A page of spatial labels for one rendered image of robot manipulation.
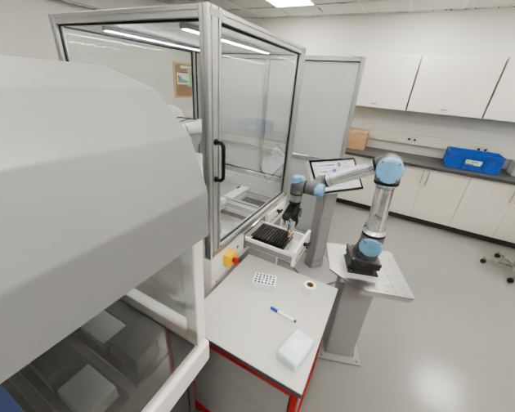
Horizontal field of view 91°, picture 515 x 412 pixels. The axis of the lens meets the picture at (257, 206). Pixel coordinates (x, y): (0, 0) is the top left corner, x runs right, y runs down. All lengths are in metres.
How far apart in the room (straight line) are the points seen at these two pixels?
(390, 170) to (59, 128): 1.20
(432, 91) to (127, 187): 4.25
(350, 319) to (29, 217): 1.79
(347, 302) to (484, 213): 3.05
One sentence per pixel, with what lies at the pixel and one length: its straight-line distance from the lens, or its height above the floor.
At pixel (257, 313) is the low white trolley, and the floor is 0.76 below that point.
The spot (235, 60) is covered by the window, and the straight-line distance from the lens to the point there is 1.22.
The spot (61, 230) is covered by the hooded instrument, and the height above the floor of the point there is 1.54.
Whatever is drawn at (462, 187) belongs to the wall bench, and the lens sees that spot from 4.38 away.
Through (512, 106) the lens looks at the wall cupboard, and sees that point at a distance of 4.60.
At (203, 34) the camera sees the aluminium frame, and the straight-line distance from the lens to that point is 1.07.
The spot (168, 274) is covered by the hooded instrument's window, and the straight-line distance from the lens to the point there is 0.69.
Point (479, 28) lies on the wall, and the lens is 4.92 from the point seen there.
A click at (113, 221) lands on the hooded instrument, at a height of 1.53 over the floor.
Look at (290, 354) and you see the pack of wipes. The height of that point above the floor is 0.80.
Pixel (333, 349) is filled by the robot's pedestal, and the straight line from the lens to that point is 2.19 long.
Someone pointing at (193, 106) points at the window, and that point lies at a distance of 1.12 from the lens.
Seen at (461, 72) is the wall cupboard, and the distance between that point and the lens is 4.50.
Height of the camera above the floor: 1.77
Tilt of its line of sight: 26 degrees down
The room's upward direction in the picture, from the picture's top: 4 degrees clockwise
